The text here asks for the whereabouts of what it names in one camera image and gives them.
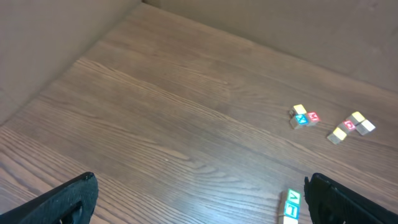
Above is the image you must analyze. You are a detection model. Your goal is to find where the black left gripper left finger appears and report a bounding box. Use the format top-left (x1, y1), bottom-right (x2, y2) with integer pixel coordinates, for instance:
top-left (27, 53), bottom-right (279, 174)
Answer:
top-left (1, 172), bottom-right (99, 224)

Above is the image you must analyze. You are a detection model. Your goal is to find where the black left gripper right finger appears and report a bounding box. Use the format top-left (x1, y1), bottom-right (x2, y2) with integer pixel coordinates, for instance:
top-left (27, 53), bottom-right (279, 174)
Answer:
top-left (304, 173), bottom-right (397, 224)

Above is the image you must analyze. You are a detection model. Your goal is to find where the green letter wooden block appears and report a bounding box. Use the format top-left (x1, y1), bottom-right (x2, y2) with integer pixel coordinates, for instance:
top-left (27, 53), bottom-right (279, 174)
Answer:
top-left (281, 189), bottom-right (301, 205)

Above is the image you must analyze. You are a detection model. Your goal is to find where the violin drawing wooden block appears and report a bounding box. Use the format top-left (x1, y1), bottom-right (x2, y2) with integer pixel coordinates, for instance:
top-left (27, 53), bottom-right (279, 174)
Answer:
top-left (278, 216), bottom-right (299, 224)

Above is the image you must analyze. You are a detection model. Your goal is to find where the blue letter wooden block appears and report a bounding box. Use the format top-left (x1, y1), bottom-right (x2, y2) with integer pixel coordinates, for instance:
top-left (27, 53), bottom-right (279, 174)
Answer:
top-left (278, 200), bottom-right (300, 220)

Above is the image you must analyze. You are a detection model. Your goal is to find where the yellow wooden block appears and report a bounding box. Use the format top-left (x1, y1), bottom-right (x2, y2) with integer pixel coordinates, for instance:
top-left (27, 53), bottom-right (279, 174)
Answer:
top-left (326, 127), bottom-right (347, 144)
top-left (346, 111), bottom-right (366, 126)
top-left (289, 104), bottom-right (307, 117)

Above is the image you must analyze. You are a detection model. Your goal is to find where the red circle wooden block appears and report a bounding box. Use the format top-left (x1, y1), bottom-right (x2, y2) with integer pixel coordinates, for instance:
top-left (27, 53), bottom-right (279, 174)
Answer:
top-left (337, 120), bottom-right (356, 134)

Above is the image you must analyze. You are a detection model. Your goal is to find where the plain white wooden block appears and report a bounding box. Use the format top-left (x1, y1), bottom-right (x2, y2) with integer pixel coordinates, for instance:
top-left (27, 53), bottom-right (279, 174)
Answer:
top-left (356, 119), bottom-right (376, 136)

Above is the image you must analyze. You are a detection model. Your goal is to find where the red letter M block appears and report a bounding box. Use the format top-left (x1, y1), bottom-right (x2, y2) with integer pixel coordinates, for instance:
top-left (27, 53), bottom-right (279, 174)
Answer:
top-left (306, 111), bottom-right (320, 126)

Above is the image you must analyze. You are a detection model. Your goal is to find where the blue letter X block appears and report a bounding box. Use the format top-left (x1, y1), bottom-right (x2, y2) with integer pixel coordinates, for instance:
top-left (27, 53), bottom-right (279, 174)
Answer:
top-left (290, 114), bottom-right (309, 129)

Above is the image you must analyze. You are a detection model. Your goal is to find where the yellow top wooden block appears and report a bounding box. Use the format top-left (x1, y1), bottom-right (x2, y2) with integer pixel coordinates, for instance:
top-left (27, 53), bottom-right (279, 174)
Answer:
top-left (346, 111), bottom-right (366, 126)

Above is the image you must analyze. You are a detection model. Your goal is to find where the yellow left wooden block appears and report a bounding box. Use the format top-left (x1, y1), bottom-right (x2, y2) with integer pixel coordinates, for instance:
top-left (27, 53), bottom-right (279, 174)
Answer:
top-left (289, 104), bottom-right (307, 117)

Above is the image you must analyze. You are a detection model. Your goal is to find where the cardboard left side panel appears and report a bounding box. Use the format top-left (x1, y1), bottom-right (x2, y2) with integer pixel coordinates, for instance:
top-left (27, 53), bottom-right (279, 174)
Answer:
top-left (1, 0), bottom-right (140, 122)

